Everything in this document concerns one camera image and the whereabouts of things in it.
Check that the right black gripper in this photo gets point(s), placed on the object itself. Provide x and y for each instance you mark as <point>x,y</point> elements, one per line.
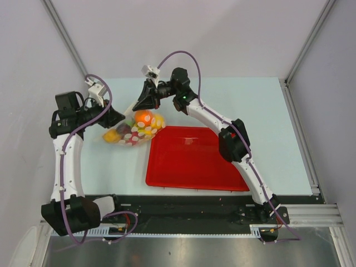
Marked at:
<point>149,102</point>

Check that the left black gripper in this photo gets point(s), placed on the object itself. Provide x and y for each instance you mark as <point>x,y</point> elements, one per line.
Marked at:
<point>110,117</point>

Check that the fake yellow mango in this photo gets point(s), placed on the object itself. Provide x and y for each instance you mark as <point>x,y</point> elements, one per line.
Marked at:
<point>111,136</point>

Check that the clear zip top bag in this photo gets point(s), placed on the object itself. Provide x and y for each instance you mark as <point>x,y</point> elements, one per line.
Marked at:
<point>129,119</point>

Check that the fake dark purple fruit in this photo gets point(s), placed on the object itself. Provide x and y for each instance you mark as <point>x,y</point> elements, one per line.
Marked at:
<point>123,129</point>

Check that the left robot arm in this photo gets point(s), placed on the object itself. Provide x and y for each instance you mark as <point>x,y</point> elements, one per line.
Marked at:
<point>68,136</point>

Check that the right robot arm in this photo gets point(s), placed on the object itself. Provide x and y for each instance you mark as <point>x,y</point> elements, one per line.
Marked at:
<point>234,144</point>

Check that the fake orange fruit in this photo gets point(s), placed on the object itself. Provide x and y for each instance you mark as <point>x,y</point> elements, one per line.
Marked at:
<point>143,118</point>

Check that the fake pink dragon fruit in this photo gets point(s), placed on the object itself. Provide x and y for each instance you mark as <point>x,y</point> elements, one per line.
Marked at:
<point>136,137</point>

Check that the red plastic tray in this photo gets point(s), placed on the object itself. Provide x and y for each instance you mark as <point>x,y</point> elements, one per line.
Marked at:
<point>188,158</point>

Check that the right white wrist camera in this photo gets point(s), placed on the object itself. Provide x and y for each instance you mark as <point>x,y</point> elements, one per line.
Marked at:
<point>152,73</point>

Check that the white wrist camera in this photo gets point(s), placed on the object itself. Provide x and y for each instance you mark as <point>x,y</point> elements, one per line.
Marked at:
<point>152,73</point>
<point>96,91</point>

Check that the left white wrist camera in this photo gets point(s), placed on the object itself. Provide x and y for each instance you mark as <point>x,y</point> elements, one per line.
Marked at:
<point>96,91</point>

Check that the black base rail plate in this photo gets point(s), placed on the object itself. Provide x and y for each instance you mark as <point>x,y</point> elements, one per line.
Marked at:
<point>198,215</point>

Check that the left aluminium frame post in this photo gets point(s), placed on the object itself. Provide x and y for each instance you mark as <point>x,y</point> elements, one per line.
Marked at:
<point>64,35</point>

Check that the aluminium frame post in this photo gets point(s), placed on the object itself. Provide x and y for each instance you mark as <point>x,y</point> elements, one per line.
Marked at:
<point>311,38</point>
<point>64,35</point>

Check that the right aluminium frame post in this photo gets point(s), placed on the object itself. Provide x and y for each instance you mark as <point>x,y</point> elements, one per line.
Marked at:
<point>311,38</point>

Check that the aluminium front rail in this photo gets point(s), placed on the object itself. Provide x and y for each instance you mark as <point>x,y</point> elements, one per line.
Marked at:
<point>314,214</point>

